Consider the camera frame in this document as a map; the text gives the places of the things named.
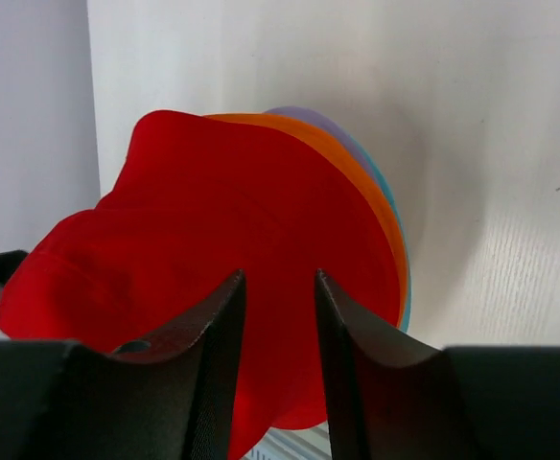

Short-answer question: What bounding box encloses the orange bucket hat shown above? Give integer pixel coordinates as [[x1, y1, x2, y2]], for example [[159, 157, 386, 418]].
[[209, 112, 408, 331]]

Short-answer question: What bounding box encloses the white slotted cable duct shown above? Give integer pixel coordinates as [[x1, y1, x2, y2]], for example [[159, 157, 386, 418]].
[[244, 422, 332, 460]]

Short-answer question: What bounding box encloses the red hat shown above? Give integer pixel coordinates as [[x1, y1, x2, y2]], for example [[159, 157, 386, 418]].
[[0, 110, 401, 459]]

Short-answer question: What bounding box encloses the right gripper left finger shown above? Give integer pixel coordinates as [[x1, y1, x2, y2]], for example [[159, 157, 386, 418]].
[[63, 267, 247, 460]]

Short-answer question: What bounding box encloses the lavender bucket hat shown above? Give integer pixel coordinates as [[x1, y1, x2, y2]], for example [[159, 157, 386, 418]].
[[268, 105, 376, 179]]

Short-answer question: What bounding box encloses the teal bucket hat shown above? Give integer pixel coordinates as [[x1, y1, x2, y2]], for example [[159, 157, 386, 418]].
[[348, 134, 412, 333]]

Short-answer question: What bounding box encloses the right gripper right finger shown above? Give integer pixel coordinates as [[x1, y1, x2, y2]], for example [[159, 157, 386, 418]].
[[315, 271, 477, 459]]

